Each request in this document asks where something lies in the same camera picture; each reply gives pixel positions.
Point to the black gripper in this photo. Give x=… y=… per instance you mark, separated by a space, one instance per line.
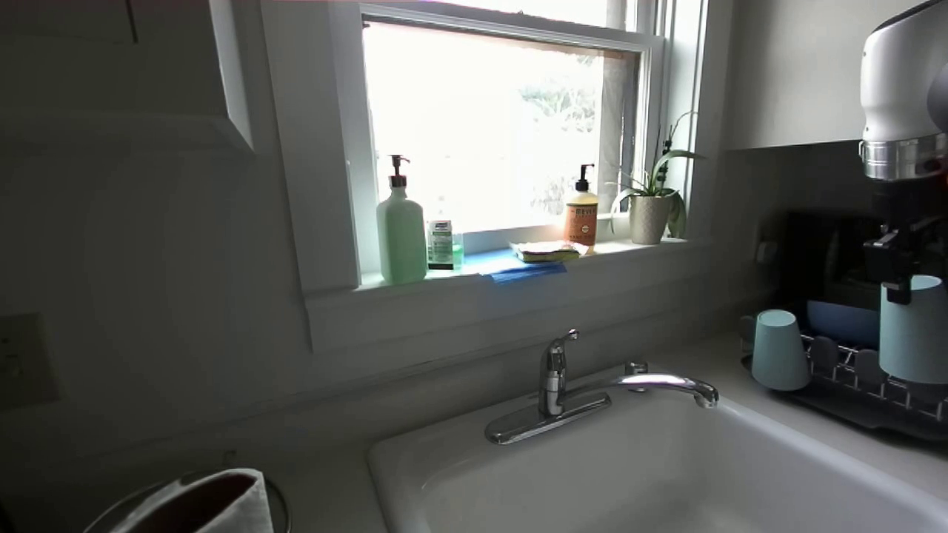
x=920 y=233

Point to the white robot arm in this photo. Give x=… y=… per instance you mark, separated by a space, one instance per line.
x=897 y=89

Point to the blue bowl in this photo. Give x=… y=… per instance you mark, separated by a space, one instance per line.
x=840 y=325

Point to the black countertop appliance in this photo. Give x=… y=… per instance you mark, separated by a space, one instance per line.
x=816 y=255

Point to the white plant pot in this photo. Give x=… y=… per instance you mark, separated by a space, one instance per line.
x=650 y=221

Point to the green houseplant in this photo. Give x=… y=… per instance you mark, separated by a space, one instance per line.
x=657 y=180

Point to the white kitchen sink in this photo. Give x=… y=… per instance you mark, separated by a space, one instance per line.
x=651 y=474

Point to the amber soap pump bottle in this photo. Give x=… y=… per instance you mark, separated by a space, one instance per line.
x=582 y=221

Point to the yellow sponge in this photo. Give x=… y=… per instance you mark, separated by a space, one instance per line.
x=549 y=252

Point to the chrome sink faucet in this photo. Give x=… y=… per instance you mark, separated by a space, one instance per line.
x=557 y=379

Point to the blue cloth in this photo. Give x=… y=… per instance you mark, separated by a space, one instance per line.
x=514 y=267

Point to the white framed window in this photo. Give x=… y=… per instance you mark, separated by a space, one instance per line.
x=493 y=119

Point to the small green-lidded jar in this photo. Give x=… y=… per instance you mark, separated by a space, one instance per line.
x=441 y=246

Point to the green soap pump bottle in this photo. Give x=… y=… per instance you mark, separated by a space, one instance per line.
x=400 y=240

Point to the white wall cabinet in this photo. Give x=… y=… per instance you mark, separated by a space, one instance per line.
x=108 y=61
x=789 y=68

